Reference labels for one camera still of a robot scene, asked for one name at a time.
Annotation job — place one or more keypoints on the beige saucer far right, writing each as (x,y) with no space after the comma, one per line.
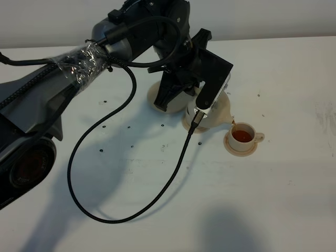
(235,152)

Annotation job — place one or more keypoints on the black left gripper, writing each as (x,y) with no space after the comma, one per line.
(182,73)

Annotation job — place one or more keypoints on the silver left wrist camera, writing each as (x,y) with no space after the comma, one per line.
(214,72)

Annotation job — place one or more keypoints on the beige teacup far right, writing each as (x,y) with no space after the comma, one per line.
(242,137)

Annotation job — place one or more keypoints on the beige ceramic teapot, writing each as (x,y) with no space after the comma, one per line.
(218,115)

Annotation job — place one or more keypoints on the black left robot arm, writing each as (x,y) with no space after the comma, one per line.
(145,34)

